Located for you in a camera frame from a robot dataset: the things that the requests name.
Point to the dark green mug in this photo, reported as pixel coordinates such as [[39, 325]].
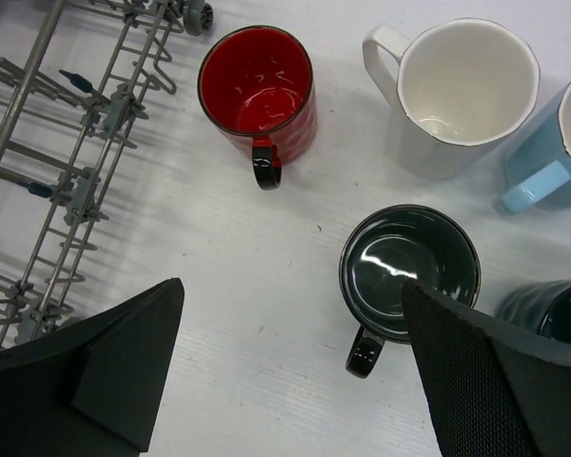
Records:
[[542, 308]]

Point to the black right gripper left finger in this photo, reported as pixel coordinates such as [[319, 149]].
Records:
[[93, 388]]

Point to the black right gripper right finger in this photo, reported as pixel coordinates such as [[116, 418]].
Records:
[[492, 388]]

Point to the white faceted mug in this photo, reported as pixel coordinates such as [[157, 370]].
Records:
[[455, 93]]

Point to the red mug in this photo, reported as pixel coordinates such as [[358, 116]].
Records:
[[257, 87]]

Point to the light blue cup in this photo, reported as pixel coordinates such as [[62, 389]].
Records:
[[537, 166]]

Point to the grey wire dish rack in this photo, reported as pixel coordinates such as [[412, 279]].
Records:
[[74, 183]]

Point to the dark grey mug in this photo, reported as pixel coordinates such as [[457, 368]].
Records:
[[389, 247]]

